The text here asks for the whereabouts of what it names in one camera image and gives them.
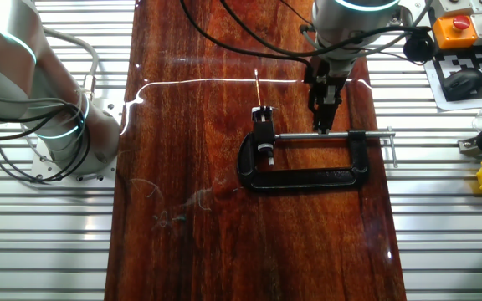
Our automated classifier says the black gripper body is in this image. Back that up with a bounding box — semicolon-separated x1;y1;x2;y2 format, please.
303;57;353;91

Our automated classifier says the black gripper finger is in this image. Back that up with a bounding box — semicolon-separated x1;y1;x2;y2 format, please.
312;89;326;135
324;89;340;135

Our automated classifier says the thin metal pin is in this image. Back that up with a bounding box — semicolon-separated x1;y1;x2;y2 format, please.
254;69;264;108

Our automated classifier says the black pencil sharpener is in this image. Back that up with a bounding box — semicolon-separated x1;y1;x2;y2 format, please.
250;105;279;167

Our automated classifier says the black metal C-clamp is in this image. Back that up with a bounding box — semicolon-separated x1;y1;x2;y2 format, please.
236;126;399;193

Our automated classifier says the orange emergency stop box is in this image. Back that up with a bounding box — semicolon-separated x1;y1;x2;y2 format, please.
432;14;479;50

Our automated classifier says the fiducial marker paper sheet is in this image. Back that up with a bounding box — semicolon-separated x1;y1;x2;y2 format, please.
423;44;482;112

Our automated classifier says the black computer mouse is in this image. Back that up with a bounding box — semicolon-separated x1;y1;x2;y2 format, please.
440;68;482;102

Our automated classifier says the glossy wood grain board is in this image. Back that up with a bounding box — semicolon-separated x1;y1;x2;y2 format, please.
104;0;408;301

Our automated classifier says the thin black cable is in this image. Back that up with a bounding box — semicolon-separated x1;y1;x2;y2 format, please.
218;0;433;59

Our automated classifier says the thick black cable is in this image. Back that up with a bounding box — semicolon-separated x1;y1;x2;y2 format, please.
179;0;314;70

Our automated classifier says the black round cable connector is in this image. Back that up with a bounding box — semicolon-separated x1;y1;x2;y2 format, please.
403;27;437;64

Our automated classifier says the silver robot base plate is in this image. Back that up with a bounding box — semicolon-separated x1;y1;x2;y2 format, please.
30;98;119;184

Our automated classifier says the grey hose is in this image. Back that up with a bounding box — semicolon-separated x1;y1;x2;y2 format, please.
42;27;100;101

